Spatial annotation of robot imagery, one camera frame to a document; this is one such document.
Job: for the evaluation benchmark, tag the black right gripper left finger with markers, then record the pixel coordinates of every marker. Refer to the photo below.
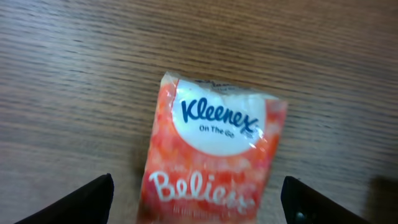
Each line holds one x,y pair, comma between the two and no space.
90,204

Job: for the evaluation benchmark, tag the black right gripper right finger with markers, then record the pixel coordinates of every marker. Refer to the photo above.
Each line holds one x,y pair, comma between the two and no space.
304,205

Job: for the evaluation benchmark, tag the orange snack packet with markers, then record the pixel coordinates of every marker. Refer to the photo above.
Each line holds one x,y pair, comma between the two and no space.
210,152

